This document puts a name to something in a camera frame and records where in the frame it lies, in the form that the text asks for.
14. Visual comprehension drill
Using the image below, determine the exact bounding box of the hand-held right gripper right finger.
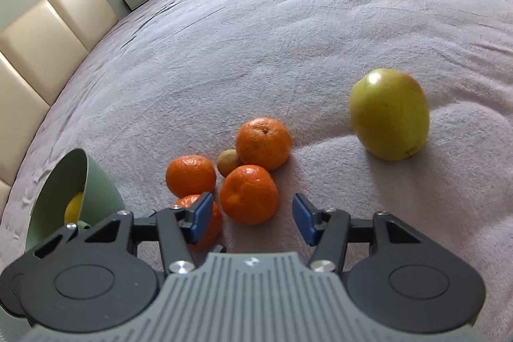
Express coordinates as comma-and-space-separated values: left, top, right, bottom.
292, 193, 435, 275

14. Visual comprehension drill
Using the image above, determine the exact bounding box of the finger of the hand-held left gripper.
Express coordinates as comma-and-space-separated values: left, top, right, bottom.
24, 223, 81, 263

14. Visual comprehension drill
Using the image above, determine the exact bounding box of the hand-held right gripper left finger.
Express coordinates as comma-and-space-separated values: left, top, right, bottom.
86, 192, 214, 275

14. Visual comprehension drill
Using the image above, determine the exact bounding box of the orange mandarin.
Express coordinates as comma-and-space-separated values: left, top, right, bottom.
165, 154, 217, 198
235, 118, 292, 171
219, 165, 279, 225
173, 194, 223, 250

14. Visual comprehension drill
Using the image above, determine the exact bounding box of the small yellow apple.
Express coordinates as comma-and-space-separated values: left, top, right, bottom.
64, 192, 85, 226

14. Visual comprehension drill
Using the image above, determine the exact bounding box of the small brown kiwi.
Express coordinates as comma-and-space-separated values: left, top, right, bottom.
217, 150, 242, 178

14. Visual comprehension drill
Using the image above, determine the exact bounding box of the green colander bowl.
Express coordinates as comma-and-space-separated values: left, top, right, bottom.
25, 148, 127, 252

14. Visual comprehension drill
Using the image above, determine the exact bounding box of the large yellow green apple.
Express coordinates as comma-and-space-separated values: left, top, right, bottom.
349, 68, 430, 161

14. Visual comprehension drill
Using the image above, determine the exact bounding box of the cream padded headboard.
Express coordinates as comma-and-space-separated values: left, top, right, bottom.
0, 0, 120, 214

